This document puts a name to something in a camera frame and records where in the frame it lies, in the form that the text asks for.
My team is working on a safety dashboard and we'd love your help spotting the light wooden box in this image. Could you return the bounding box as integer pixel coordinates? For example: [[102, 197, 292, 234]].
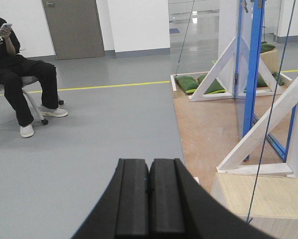
[[211, 173, 298, 239]]

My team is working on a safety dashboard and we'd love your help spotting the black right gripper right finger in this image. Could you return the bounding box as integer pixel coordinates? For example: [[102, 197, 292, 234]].
[[149, 157, 277, 239]]

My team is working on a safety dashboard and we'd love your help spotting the blue framed door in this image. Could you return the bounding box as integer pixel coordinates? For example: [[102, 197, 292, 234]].
[[234, 0, 298, 164]]

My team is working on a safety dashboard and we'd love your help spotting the white smartphone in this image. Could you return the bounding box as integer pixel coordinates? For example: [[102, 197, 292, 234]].
[[0, 23, 12, 36]]

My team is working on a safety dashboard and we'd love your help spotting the white wooden door support frame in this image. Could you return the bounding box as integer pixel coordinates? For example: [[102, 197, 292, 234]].
[[188, 37, 278, 102]]

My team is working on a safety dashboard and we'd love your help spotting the green sandbag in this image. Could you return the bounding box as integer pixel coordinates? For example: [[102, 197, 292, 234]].
[[197, 74, 226, 94], [175, 76, 199, 95]]

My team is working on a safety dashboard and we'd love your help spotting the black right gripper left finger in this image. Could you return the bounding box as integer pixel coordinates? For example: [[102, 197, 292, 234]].
[[71, 158, 149, 239]]

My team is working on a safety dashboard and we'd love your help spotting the plywood base platform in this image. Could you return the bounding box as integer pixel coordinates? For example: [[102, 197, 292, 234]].
[[169, 71, 295, 195]]

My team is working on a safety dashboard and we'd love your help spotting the dark thin rope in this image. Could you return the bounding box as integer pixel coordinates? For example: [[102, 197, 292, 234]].
[[175, 0, 197, 75]]

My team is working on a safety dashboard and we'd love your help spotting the white wooden near brace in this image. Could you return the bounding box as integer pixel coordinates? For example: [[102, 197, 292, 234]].
[[217, 76, 298, 172]]

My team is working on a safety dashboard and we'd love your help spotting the green sandbag left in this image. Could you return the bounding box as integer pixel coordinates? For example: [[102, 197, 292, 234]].
[[175, 76, 199, 95]]

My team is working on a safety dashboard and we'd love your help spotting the seated person in black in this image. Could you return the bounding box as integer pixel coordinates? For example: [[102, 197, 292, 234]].
[[0, 18, 68, 138]]

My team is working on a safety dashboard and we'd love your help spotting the green sandbag right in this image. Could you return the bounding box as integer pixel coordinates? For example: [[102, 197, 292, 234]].
[[197, 74, 226, 94]]

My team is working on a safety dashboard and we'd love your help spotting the grey wheeled chair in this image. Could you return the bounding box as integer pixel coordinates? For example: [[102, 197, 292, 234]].
[[0, 76, 65, 131]]

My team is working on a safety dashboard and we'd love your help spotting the grey-brown room door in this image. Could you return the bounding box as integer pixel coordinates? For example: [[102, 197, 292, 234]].
[[42, 0, 105, 60]]

